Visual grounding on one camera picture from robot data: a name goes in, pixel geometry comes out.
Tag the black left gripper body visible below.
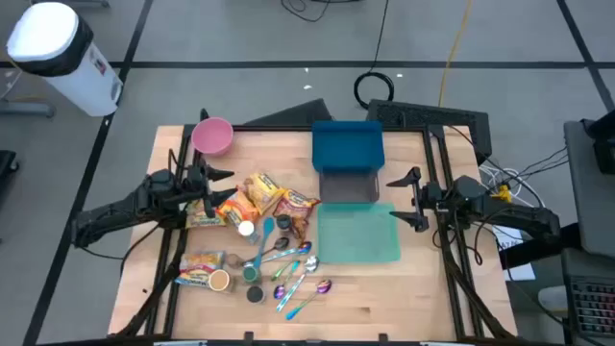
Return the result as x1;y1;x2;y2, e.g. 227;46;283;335
184;161;216;220

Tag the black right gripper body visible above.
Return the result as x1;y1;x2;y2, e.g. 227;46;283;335
411;180;456;233

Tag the orange ramen packet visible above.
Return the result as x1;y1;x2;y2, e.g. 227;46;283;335
215;188;261;230

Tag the white lid seasoning jar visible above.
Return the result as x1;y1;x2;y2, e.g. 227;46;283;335
237;219;261;246

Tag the teal plastic spoon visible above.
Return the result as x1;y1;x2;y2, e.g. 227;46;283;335
252;216;277;270

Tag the yellow blue ramen packet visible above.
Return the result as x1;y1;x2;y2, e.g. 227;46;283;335
173;249;227;289

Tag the red white ramen packet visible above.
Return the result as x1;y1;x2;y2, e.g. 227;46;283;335
272;188;322;223

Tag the dark metal spoon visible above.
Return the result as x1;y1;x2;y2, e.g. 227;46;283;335
241;236;291;267

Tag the tan lid spice jar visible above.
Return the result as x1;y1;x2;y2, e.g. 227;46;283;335
208;268;237;295

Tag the green lid herb jar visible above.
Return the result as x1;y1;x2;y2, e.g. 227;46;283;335
241;263;263;285

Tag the iridescent spoon patterned handle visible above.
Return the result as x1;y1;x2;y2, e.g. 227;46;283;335
258;240;313;265

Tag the black lid purple label jar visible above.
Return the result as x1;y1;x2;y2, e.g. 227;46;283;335
245;284;267;305

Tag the small purple spoon teal handle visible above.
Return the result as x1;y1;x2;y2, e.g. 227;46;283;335
273;260;302;301

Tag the silver spoon patterned handle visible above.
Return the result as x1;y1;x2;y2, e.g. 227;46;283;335
275;255;321;313

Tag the pink bowl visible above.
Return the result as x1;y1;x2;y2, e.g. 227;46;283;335
190;116;235;158

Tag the teal translucent plastic bin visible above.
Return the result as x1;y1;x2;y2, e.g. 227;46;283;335
315;201;403;265

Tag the yellow plug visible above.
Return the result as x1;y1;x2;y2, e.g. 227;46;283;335
491;184;514;204

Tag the blue plastic bin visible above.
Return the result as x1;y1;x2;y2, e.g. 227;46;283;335
311;120;386;175

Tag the black triangular panel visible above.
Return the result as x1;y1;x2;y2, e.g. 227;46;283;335
243;98;334;128

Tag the white paper sheet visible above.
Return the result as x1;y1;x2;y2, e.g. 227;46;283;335
492;224;537;283

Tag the black desk foot bar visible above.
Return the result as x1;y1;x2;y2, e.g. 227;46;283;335
499;222;583;270

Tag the white round stool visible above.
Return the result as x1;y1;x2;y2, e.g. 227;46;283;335
537;284;571;314

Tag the dark desk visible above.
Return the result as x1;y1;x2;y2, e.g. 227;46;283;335
559;247;615;346

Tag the black desk equipment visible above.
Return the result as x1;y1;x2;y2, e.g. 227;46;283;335
579;110;615;176

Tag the grey stand foot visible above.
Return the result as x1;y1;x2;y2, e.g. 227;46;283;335
0;98;57;119

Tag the backlit keyboard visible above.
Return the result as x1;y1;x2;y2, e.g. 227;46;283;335
569;277;615;338

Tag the white trash bin black liner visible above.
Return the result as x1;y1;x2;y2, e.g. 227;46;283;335
5;1;125;118

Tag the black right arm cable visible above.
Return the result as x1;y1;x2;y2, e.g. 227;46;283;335
430;204;487;268

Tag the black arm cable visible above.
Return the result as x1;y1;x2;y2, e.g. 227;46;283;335
430;204;487;268
76;218;169;279

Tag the black aluminium table frame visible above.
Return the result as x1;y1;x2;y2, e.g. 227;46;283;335
113;109;519;346

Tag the white cable bundle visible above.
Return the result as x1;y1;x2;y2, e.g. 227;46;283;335
478;162;548;212

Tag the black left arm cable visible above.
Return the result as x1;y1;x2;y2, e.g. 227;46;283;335
76;218;169;279

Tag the black coiled floor cable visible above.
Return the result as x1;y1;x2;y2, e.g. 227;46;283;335
353;0;396;111

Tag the purple spoon blue green handle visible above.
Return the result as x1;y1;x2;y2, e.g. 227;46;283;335
284;279;333;322

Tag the black cable bundle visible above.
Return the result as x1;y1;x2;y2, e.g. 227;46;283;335
480;145;570;194

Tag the yellow cable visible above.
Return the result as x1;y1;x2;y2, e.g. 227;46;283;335
437;0;476;108

